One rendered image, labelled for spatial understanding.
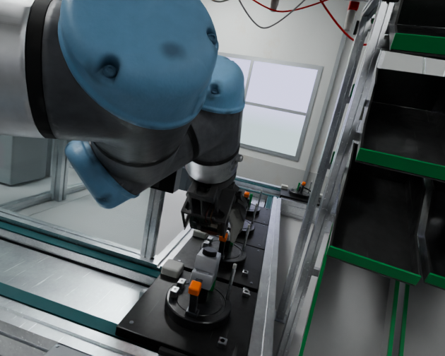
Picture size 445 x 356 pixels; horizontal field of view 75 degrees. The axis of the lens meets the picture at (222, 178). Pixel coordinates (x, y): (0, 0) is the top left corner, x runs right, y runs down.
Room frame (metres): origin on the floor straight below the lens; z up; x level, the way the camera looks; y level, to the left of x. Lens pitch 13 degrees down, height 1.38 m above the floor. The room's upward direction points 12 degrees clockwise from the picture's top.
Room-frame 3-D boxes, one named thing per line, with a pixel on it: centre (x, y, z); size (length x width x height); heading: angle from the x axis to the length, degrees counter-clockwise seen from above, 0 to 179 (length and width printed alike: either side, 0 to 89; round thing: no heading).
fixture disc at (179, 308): (0.55, -0.01, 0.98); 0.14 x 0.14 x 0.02
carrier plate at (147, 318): (0.55, -0.01, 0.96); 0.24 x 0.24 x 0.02; 80
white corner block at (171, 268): (0.66, 0.07, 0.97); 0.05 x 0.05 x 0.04; 80
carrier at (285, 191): (1.82, -0.50, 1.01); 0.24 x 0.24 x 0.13; 80
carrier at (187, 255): (0.80, -0.05, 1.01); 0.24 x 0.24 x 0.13; 80
